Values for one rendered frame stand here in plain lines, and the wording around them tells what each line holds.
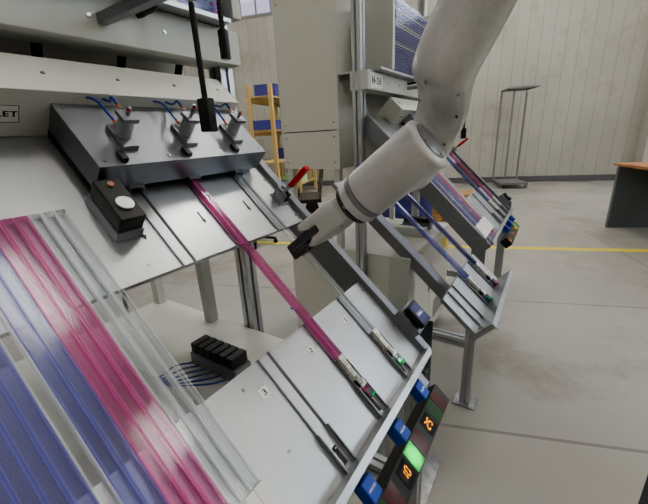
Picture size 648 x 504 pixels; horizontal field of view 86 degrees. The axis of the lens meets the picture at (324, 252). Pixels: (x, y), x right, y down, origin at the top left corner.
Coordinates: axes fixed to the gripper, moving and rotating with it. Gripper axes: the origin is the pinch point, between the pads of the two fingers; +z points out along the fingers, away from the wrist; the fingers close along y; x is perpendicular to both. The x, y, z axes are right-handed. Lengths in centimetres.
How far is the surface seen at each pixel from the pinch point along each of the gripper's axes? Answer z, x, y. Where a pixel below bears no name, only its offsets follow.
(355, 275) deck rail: -1.5, 10.9, -8.0
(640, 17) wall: -220, -72, -859
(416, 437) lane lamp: -4.8, 38.2, 7.7
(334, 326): -1.9, 16.0, 6.6
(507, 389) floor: 29, 96, -100
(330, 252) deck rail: 0.7, 3.8, -8.0
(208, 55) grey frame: -4.0, -45.1, -4.5
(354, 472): -6.7, 30.8, 23.4
